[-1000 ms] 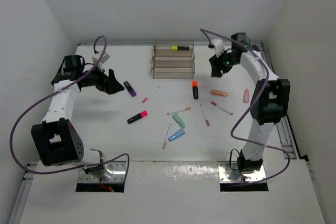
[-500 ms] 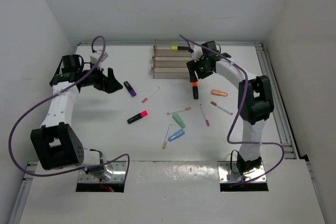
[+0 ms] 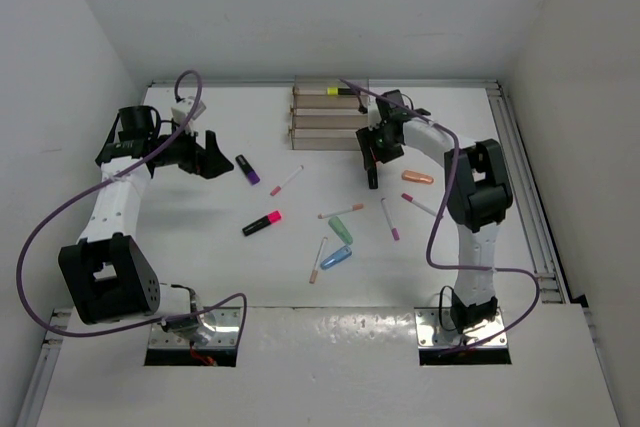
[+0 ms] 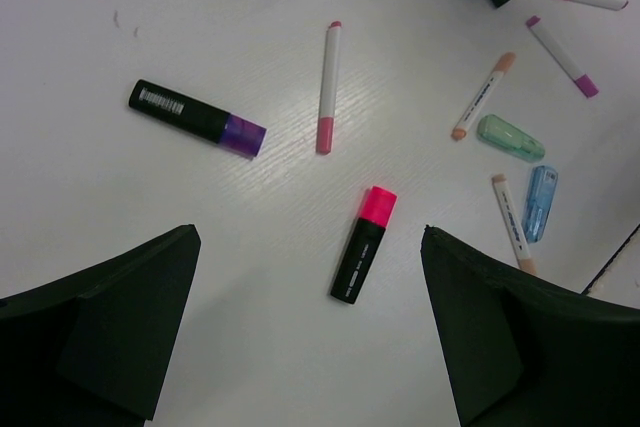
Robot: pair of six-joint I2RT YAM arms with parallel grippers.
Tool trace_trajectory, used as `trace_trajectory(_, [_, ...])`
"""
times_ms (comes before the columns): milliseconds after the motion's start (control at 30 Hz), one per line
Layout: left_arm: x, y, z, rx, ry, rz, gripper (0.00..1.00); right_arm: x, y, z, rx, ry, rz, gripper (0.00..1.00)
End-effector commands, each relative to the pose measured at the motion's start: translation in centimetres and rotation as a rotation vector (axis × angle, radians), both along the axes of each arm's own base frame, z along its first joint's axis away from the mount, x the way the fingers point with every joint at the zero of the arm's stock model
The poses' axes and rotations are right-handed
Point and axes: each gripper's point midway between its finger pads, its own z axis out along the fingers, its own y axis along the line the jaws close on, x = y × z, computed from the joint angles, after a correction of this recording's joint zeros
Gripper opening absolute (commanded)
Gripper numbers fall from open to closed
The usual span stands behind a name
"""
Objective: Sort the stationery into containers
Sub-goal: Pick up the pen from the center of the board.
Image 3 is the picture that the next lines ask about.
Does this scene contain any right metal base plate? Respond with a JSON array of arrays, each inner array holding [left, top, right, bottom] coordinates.
[[414, 307, 508, 351]]

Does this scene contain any pink black highlighter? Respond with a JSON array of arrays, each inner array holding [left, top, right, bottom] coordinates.
[[242, 211, 282, 236]]

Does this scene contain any metal base plate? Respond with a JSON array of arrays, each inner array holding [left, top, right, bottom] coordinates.
[[414, 307, 508, 351], [148, 308, 241, 350]]

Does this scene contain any yellow black highlighter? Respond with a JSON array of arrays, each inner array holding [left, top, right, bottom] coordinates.
[[326, 87, 357, 96]]

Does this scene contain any orange black highlighter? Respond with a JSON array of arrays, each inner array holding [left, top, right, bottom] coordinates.
[[368, 171, 378, 190]]

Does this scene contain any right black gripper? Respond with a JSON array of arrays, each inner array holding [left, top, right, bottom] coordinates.
[[358, 121, 404, 169]]

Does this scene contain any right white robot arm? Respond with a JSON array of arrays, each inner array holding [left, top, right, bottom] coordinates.
[[356, 90, 513, 333]]

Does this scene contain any clear tiered organizer tray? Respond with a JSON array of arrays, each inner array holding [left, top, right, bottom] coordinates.
[[288, 76, 371, 152]]

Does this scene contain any pink capped white marker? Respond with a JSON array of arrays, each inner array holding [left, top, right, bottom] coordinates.
[[270, 165, 304, 197]]

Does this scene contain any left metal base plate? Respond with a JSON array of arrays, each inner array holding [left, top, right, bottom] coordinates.
[[148, 308, 241, 350]]

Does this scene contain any peach capped horizontal marker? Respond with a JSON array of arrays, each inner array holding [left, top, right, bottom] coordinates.
[[317, 203, 364, 219]]

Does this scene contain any peach capped lower marker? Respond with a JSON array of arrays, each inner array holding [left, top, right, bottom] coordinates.
[[309, 236, 328, 285]]

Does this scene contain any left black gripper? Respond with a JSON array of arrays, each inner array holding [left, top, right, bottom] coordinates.
[[149, 117, 232, 179]]

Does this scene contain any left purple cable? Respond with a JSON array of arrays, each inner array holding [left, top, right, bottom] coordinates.
[[15, 69, 248, 338]]

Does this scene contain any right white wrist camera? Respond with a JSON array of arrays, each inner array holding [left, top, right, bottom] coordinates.
[[359, 100, 381, 130]]

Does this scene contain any red capped white marker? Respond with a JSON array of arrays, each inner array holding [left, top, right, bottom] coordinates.
[[401, 193, 442, 219]]

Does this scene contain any magenta capped white marker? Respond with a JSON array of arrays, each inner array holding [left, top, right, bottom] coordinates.
[[380, 198, 400, 241]]

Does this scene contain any purple black highlighter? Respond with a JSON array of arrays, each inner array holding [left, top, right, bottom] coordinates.
[[235, 155, 260, 185]]

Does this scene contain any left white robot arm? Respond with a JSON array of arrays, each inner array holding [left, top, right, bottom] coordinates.
[[58, 97, 234, 325]]

